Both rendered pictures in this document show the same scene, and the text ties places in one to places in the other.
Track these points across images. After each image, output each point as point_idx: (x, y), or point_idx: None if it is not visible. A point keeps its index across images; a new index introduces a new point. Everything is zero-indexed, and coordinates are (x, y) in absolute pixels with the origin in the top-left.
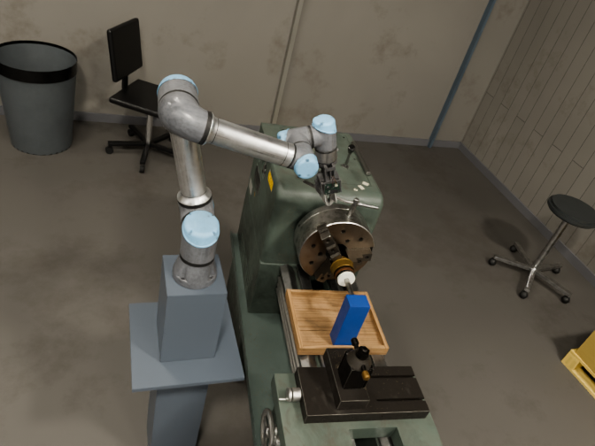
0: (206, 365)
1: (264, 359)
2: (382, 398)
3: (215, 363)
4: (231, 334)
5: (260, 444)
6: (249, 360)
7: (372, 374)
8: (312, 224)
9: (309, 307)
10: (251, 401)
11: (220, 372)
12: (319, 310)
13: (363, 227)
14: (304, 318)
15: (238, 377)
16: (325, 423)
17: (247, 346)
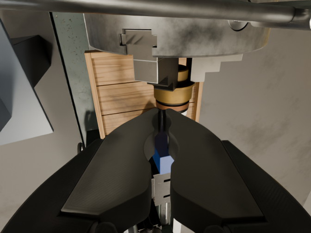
0: (6, 125)
1: (82, 57)
2: (169, 194)
3: (15, 122)
4: (24, 83)
5: (84, 132)
6: (65, 58)
7: (167, 178)
8: (114, 16)
9: (120, 77)
10: (72, 105)
11: (25, 131)
12: (133, 80)
13: (258, 49)
14: (111, 96)
15: (46, 133)
16: None
17: (61, 39)
